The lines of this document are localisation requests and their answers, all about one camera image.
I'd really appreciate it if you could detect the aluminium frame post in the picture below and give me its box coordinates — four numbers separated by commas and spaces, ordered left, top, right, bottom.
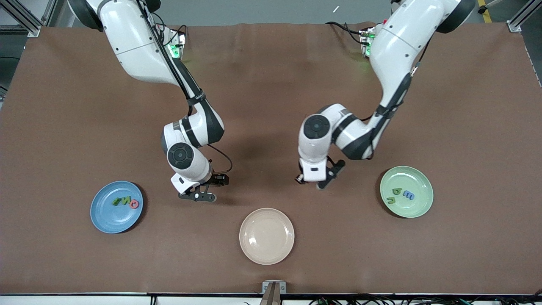
0, 0, 58, 38
508, 0, 542, 32

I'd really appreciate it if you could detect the tan camera pole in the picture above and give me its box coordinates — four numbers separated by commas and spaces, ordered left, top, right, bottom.
259, 283, 281, 305

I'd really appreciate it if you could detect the blue plate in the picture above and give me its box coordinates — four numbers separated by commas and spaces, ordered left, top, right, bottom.
90, 181, 144, 234

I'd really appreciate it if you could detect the brown table cover cloth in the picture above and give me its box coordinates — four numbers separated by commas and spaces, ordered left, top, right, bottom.
0, 21, 542, 295

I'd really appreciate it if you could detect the beige plate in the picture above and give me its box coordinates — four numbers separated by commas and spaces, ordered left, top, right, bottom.
239, 208, 295, 266

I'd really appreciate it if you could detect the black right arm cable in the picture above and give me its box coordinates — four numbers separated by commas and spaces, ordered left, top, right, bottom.
135, 0, 233, 174

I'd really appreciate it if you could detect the green plate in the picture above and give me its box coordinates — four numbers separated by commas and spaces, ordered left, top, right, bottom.
379, 166, 434, 219

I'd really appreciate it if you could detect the white table edge rail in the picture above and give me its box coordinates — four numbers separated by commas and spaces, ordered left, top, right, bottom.
0, 293, 542, 305

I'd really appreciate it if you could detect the gray metal camera bracket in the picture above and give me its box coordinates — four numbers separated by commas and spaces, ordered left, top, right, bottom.
262, 280, 287, 295

